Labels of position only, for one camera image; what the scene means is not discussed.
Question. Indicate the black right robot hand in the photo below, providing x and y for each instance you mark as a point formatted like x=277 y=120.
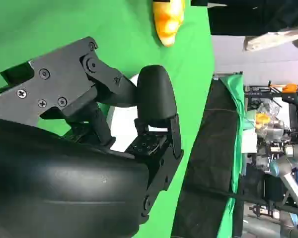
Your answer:
x=64 y=173

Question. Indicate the orange white toy bread roll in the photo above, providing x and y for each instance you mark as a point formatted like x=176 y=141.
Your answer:
x=167 y=22

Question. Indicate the lilac plate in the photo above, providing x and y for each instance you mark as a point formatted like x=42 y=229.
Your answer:
x=121 y=124

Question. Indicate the black backdrop cloth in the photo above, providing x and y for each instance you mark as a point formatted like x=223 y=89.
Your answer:
x=250 y=15
x=213 y=148

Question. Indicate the green cloth on background table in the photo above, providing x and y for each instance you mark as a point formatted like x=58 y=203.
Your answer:
x=234 y=104

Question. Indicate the black diagonal rod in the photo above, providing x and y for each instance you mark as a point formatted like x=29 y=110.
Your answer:
x=250 y=197

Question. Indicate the white box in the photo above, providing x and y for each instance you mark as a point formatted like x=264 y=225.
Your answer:
x=249 y=141

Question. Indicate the yellow item in clear bag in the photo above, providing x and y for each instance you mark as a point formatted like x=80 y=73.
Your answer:
x=262 y=120

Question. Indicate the orange machine part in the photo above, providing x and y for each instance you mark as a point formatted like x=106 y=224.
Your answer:
x=289 y=88

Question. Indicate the beige bar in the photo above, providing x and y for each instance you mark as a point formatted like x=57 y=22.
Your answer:
x=268 y=39

